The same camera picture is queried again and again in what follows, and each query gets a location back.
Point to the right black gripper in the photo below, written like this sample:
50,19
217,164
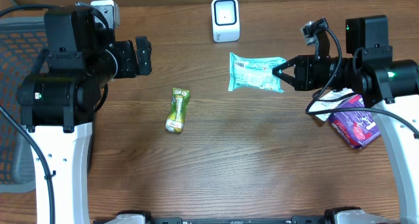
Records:
303,79

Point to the green snack packet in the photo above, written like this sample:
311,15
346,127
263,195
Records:
176,118

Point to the purple sanitary pad pack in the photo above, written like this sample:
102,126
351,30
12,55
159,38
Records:
356,128

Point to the white barcode scanner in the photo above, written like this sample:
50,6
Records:
225,19

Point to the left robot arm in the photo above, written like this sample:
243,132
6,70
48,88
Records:
61,184

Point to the white tube gold cap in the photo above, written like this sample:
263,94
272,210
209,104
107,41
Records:
331,100

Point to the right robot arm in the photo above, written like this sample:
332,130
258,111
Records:
389,90

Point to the grey plastic mesh basket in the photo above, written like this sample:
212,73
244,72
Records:
13,103

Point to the mint green wipes pack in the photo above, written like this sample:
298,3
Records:
254,73

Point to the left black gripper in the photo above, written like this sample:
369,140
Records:
143,56

